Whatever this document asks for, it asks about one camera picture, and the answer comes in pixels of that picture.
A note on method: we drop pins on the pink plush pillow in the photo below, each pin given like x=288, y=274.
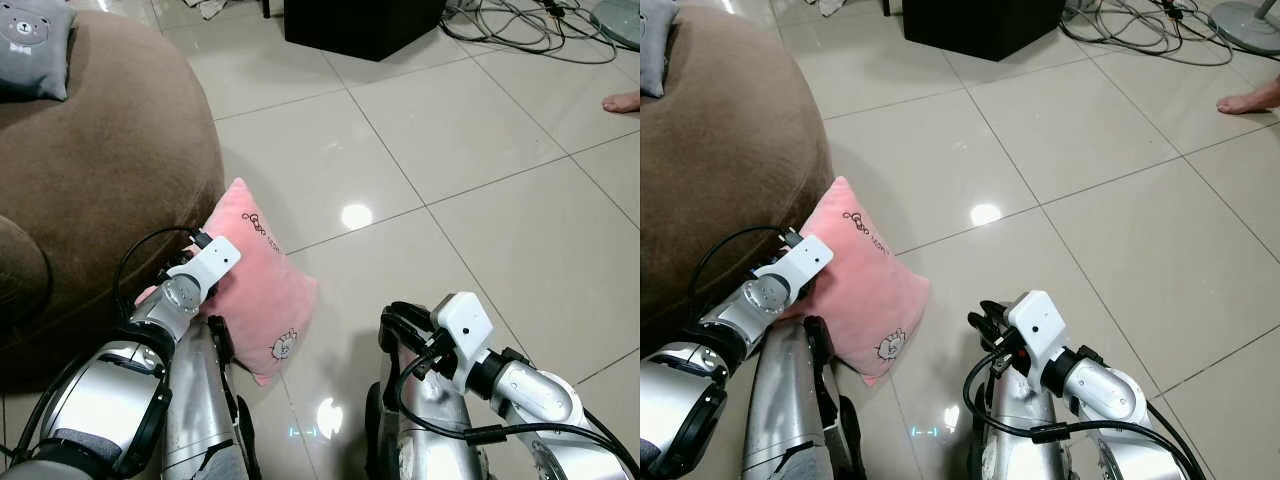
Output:
x=262, y=290
x=865, y=290

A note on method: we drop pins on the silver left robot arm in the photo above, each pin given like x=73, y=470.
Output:
x=675, y=395
x=100, y=395

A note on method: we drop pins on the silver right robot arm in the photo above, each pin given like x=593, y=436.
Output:
x=535, y=395
x=1110, y=395

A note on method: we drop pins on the brown round fabric sofa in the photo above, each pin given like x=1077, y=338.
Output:
x=730, y=140
x=110, y=150

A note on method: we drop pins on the silver right robot leg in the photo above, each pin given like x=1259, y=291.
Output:
x=430, y=440
x=1015, y=440

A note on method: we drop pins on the silver robot leg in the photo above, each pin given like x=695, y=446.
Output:
x=1015, y=440
x=200, y=400
x=795, y=400
x=430, y=440

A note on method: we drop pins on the silver left robot leg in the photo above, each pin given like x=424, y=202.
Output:
x=795, y=400
x=200, y=400

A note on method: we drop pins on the bare person foot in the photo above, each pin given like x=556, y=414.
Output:
x=624, y=102
x=1255, y=100

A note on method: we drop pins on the white crumpled cloth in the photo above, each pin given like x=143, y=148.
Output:
x=830, y=6
x=212, y=8

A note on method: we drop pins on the black box cabinet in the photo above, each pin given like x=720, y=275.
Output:
x=980, y=25
x=360, y=25

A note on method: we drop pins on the grey round fan base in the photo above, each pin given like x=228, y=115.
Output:
x=1250, y=28
x=620, y=22

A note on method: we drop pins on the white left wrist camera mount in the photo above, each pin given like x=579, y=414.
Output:
x=214, y=262
x=805, y=262

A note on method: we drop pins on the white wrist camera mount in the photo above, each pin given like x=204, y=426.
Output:
x=214, y=262
x=1038, y=325
x=805, y=262
x=464, y=325

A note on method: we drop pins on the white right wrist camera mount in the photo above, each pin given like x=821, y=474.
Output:
x=464, y=325
x=1038, y=325

